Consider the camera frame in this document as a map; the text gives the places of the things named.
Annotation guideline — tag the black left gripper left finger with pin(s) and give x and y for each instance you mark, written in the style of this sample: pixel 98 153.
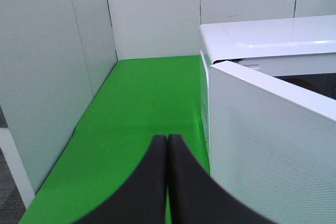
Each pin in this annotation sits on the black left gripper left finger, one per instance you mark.
pixel 142 197

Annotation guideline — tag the white microwave door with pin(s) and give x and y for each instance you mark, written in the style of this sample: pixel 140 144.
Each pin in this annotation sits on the white microwave door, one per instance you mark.
pixel 272 144

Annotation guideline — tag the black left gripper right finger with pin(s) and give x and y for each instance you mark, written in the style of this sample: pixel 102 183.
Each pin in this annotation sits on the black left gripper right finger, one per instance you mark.
pixel 195 197

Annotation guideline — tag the white microwave oven body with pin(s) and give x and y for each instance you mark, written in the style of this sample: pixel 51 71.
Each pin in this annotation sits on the white microwave oven body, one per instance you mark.
pixel 299 50

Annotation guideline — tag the white partition panels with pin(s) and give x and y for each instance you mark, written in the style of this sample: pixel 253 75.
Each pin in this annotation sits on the white partition panels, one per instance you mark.
pixel 55 55

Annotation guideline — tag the green table mat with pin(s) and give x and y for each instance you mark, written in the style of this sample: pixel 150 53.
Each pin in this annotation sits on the green table mat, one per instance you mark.
pixel 139 99

